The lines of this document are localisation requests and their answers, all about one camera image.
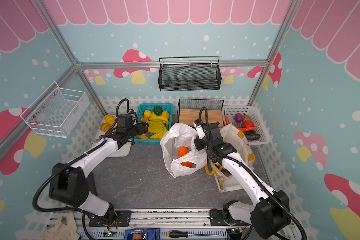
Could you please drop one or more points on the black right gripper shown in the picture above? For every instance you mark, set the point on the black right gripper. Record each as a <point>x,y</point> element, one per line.
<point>210,130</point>

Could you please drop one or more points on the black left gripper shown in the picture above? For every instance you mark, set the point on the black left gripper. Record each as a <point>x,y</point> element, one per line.
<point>143,128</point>

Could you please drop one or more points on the white canvas tote bag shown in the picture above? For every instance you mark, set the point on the white canvas tote bag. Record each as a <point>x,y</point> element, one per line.
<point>234,171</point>

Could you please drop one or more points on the orange fruit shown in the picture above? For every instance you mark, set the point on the orange fruit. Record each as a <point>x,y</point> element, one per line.
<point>187,164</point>
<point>183,151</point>

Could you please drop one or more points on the white plastic grocery bag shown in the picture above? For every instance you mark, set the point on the white plastic grocery bag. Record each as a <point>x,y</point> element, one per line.
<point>181,135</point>

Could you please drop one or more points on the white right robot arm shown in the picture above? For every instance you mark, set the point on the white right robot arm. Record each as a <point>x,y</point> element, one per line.
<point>270,211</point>

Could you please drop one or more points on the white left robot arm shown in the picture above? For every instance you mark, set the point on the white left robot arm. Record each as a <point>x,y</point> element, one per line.
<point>69,183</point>

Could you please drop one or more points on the bread loaf pile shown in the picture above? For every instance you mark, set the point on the bread loaf pile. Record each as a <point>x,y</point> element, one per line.
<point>108,121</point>

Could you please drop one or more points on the yellow lemon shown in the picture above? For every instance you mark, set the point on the yellow lemon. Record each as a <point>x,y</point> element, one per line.
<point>147,114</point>

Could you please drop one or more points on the yellow banana bunch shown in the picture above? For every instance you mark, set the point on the yellow banana bunch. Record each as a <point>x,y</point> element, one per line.
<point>158,126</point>

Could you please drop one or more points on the green avocado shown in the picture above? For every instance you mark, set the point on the green avocado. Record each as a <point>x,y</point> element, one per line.
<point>158,110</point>

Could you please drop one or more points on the orange carrot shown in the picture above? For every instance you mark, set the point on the orange carrot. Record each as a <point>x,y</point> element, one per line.
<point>248,129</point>

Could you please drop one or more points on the purple onion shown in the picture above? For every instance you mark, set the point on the purple onion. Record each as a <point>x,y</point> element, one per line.
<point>238,118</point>

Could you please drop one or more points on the dark eggplant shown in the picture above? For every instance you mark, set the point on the dark eggplant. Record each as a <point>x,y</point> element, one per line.
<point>252,137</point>

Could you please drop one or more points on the white plastic vegetable basket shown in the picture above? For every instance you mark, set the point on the white plastic vegetable basket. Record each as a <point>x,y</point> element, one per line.
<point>231,110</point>

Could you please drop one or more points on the red pepper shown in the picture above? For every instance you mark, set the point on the red pepper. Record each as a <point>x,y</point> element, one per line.
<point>248,124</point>

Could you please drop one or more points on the brown potato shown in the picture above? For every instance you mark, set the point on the brown potato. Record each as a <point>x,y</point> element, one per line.
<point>246,118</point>

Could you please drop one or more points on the black mesh wooden shelf rack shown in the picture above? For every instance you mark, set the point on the black mesh wooden shelf rack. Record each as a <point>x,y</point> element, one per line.
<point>189,109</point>

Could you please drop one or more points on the black orange screwdriver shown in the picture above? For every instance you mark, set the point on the black orange screwdriver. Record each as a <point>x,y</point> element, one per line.
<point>181,234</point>

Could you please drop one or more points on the beige cloth rag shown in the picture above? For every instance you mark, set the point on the beige cloth rag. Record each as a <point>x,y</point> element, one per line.
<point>61,231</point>

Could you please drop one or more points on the black wall mesh basket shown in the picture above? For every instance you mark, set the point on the black wall mesh basket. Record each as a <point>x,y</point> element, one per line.
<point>189,74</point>

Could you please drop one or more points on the white wall wire basket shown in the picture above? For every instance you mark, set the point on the white wall wire basket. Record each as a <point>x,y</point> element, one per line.
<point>56,112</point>

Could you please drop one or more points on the blue box on rail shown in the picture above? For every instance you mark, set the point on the blue box on rail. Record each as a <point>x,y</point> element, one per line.
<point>143,234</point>

